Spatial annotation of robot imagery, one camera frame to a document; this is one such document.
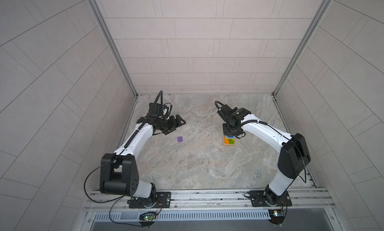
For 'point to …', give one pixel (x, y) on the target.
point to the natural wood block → (224, 137)
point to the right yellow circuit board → (277, 215)
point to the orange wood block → (226, 141)
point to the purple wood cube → (180, 138)
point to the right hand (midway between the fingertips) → (227, 133)
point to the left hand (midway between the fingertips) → (183, 122)
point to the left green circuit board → (147, 216)
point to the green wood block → (231, 141)
